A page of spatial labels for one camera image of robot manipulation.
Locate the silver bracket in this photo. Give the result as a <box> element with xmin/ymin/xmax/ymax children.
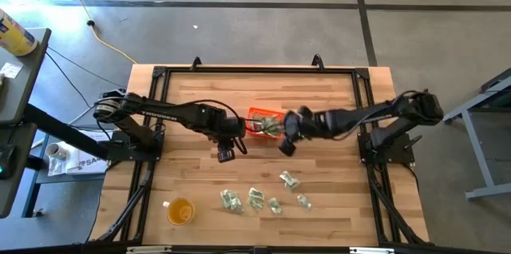
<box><xmin>349</xmin><ymin>246</ymin><xmax>396</xmax><ymax>254</ymax></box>
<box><xmin>125</xmin><ymin>245</ymin><xmax>173</xmax><ymax>254</ymax></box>

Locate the black aluminium table frame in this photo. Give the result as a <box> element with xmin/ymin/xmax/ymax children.
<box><xmin>88</xmin><ymin>54</ymin><xmax>431</xmax><ymax>254</ymax></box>

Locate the grey metal stand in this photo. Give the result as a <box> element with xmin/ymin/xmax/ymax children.
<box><xmin>441</xmin><ymin>67</ymin><xmax>511</xmax><ymax>201</ymax></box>

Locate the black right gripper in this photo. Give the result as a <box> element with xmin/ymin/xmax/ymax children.
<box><xmin>280</xmin><ymin>106</ymin><xmax>323</xmax><ymax>142</ymax></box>

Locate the black device with green light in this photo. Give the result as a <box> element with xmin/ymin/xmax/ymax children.
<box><xmin>0</xmin><ymin>144</ymin><xmax>17</xmax><ymax>179</ymax></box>

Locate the white cup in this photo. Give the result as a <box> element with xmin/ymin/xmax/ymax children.
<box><xmin>44</xmin><ymin>142</ymin><xmax>69</xmax><ymax>162</ymax></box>

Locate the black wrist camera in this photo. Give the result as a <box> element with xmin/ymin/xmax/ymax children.
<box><xmin>278</xmin><ymin>140</ymin><xmax>298</xmax><ymax>157</ymax></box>
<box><xmin>216</xmin><ymin>146</ymin><xmax>237</xmax><ymax>164</ymax></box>

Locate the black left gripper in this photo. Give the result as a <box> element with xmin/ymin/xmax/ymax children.
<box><xmin>215</xmin><ymin>116</ymin><xmax>264</xmax><ymax>143</ymax></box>

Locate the dark desk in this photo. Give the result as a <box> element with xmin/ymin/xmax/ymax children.
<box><xmin>0</xmin><ymin>122</ymin><xmax>38</xmax><ymax>219</ymax></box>

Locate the white printed paper sheet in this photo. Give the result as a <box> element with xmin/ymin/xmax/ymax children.
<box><xmin>46</xmin><ymin>129</ymin><xmax>117</xmax><ymax>177</ymax></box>

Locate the yellow wipes canister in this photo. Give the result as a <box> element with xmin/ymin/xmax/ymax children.
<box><xmin>0</xmin><ymin>8</ymin><xmax>38</xmax><ymax>58</ymax></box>

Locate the black stand beam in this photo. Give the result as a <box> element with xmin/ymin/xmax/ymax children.
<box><xmin>22</xmin><ymin>103</ymin><xmax>117</xmax><ymax>160</ymax></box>

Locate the orange plastic basket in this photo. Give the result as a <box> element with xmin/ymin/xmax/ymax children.
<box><xmin>244</xmin><ymin>106</ymin><xmax>287</xmax><ymax>139</ymax></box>

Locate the black floor cable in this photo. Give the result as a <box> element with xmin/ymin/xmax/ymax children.
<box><xmin>44</xmin><ymin>52</ymin><xmax>93</xmax><ymax>108</ymax></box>
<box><xmin>44</xmin><ymin>45</ymin><xmax>128</xmax><ymax>89</ymax></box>

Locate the blue stand leg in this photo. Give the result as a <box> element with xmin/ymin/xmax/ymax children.
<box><xmin>22</xmin><ymin>133</ymin><xmax>52</xmax><ymax>219</ymax></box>

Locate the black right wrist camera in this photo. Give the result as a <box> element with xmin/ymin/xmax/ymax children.
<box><xmin>278</xmin><ymin>140</ymin><xmax>298</xmax><ymax>157</ymax></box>

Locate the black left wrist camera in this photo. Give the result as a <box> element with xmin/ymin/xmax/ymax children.
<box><xmin>216</xmin><ymin>146</ymin><xmax>237</xmax><ymax>164</ymax></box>

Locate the yellow floor cable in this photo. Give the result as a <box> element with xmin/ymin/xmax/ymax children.
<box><xmin>50</xmin><ymin>0</ymin><xmax>138</xmax><ymax>65</ymax></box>

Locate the grey desk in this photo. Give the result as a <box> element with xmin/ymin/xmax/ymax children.
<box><xmin>0</xmin><ymin>27</ymin><xmax>53</xmax><ymax>126</ymax></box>

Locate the yellow mug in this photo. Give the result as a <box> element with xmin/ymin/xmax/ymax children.
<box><xmin>162</xmin><ymin>196</ymin><xmax>196</xmax><ymax>227</ymax></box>

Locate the white paper note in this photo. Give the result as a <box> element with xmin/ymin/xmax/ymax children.
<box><xmin>0</xmin><ymin>61</ymin><xmax>24</xmax><ymax>80</ymax></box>

